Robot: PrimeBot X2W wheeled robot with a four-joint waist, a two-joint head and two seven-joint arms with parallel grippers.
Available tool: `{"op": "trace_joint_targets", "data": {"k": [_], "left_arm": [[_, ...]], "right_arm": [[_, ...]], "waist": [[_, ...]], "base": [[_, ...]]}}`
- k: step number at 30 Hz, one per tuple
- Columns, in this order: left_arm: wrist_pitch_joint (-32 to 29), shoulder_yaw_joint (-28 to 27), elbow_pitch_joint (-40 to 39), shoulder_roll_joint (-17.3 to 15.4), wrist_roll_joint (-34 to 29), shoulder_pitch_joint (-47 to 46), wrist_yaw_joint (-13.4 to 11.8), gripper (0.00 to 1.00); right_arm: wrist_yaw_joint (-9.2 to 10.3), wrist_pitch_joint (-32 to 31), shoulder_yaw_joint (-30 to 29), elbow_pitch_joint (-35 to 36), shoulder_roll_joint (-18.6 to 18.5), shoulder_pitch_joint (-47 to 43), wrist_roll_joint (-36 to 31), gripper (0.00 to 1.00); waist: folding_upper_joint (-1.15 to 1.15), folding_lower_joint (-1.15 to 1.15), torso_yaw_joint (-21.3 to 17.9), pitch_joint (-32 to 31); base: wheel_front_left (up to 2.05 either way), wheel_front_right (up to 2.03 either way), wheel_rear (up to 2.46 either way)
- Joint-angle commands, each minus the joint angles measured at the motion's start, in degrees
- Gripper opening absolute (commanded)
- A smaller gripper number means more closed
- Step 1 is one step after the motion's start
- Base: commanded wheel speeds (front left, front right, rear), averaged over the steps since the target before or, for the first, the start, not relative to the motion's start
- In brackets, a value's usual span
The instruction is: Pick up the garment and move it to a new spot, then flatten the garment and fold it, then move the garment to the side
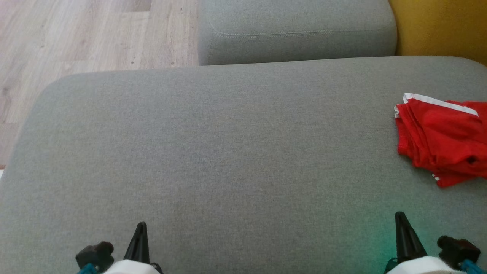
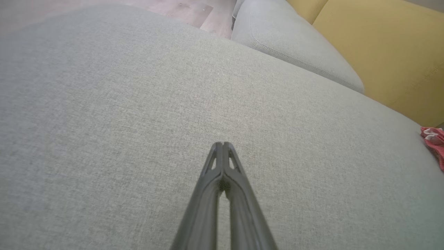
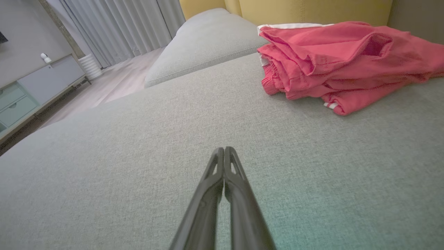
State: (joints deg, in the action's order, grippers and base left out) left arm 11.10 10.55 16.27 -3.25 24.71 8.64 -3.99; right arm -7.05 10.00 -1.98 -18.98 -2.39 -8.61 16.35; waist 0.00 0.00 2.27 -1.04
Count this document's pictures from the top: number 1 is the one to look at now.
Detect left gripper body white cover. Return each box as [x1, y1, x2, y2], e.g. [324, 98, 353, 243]
[103, 260, 164, 274]

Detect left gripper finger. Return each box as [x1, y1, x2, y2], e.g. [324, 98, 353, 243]
[124, 222, 150, 263]

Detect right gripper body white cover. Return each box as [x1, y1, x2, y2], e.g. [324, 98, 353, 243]
[384, 256, 466, 274]

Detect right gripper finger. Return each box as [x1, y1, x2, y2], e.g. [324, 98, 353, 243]
[396, 212, 427, 263]

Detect red shorts with white stripe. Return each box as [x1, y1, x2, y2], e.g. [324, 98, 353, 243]
[394, 93, 487, 178]

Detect large grey sofa seat cushion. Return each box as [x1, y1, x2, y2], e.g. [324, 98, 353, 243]
[0, 56, 487, 274]

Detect yellow sofa backrest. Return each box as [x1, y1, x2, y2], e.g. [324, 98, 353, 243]
[388, 0, 487, 66]

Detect right arm teal cable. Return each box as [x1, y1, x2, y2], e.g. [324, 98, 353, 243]
[458, 259, 487, 274]

